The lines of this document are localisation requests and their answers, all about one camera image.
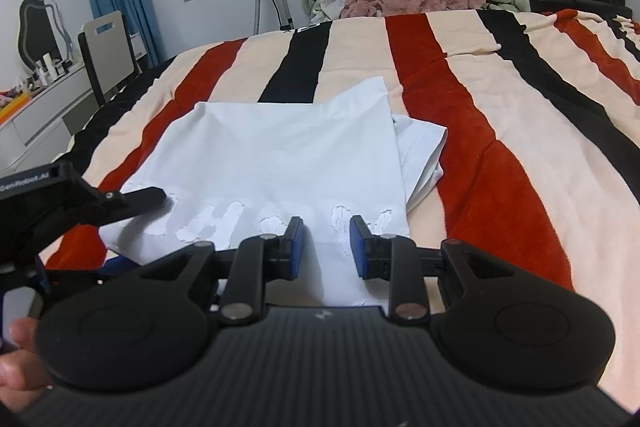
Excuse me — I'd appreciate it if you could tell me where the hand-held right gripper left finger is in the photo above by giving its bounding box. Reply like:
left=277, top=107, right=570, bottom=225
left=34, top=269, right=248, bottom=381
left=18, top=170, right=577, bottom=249
left=137, top=216, right=306, bottom=325

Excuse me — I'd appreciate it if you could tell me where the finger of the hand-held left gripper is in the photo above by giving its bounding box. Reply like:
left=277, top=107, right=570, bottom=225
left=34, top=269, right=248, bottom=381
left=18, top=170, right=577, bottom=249
left=45, top=256, right=144, bottom=291
left=97, top=187, right=169, bottom=229

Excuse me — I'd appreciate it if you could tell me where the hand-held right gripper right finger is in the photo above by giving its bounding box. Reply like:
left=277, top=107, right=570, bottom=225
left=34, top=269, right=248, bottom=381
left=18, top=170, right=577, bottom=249
left=349, top=214, right=502, bottom=324

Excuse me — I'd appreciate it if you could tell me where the white t-shirt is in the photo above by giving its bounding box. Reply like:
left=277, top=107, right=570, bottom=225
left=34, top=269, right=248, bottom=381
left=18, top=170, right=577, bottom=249
left=99, top=76, right=449, bottom=308

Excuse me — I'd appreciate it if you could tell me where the person's left hand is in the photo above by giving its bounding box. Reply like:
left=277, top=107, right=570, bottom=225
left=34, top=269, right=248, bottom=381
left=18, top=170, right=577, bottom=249
left=0, top=316, right=55, bottom=404

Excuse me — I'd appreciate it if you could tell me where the white dresser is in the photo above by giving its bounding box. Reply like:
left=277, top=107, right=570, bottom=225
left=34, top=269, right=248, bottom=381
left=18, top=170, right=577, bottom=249
left=0, top=34, right=149, bottom=174

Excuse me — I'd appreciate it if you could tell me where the yellow box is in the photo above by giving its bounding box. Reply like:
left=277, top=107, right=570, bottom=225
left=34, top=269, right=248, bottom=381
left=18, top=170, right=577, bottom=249
left=0, top=99, right=29, bottom=124

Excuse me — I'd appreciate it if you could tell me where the wavy framed mirror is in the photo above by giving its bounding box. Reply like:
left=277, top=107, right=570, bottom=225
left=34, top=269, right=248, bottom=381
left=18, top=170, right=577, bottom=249
left=19, top=0, right=69, bottom=74

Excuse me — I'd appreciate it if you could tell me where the red black cream striped blanket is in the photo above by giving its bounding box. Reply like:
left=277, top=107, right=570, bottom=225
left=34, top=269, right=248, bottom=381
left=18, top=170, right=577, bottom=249
left=40, top=7, right=640, bottom=408

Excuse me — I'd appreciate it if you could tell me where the beige chair with handle hole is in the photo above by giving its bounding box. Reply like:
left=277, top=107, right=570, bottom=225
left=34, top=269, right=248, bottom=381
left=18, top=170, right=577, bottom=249
left=77, top=10, right=142, bottom=108

